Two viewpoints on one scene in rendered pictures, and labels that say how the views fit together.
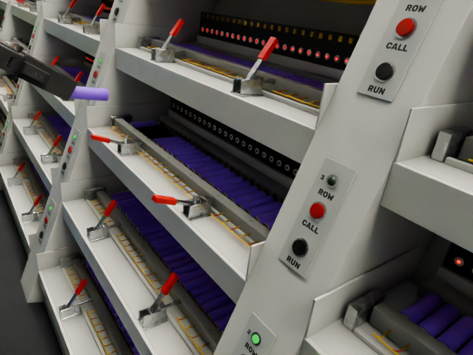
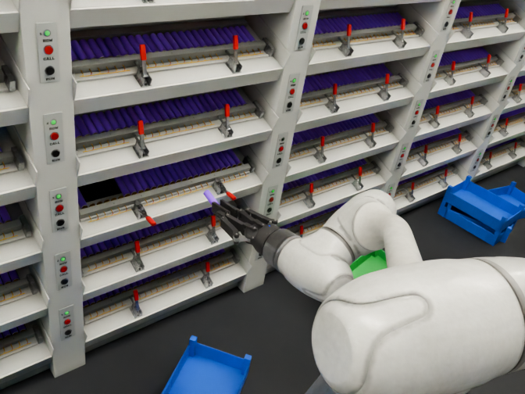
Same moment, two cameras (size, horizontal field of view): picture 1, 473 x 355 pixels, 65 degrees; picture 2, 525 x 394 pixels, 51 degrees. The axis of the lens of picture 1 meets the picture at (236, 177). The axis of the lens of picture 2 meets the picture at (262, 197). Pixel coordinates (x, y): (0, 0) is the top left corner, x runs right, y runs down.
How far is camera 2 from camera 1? 1.65 m
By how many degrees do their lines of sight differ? 84
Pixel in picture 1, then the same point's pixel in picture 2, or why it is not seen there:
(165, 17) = not seen: hidden behind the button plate
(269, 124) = (251, 137)
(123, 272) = (176, 250)
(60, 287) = (108, 322)
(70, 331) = (152, 308)
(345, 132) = (281, 124)
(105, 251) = (154, 260)
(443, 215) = (305, 127)
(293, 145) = (262, 137)
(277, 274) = (273, 172)
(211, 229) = (230, 186)
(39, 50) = not seen: outside the picture
